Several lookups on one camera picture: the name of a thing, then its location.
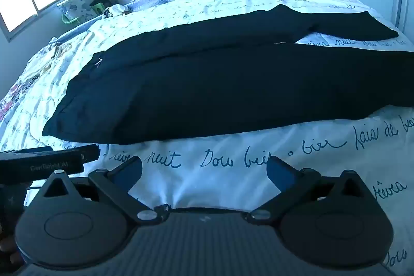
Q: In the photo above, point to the yellowish patterned cloth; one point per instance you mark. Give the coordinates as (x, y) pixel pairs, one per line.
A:
(38, 64)

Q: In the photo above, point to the colourful printed quilt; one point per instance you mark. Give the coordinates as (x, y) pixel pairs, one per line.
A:
(9, 104)

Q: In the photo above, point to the black pants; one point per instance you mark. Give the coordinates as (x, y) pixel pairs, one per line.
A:
(210, 91)

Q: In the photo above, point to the white script-printed bedspread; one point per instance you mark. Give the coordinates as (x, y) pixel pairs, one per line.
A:
(226, 177)

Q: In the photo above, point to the white patterned cloth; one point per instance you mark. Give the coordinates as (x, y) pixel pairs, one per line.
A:
(114, 10)

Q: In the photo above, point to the green plastic stool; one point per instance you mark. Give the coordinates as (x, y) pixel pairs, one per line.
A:
(97, 7)

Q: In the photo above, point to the green plastic chair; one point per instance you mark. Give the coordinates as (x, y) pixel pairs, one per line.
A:
(69, 19)

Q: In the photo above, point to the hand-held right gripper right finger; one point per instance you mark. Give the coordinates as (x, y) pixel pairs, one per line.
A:
(279, 174)

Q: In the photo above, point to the person's left hand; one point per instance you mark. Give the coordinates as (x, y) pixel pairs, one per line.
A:
(8, 250)

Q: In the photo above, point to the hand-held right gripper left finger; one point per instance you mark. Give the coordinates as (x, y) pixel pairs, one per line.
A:
(131, 174)

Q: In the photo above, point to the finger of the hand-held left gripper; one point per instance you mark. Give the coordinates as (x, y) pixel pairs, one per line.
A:
(89, 153)

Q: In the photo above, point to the white floral pillow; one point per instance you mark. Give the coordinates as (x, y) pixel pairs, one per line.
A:
(76, 7)

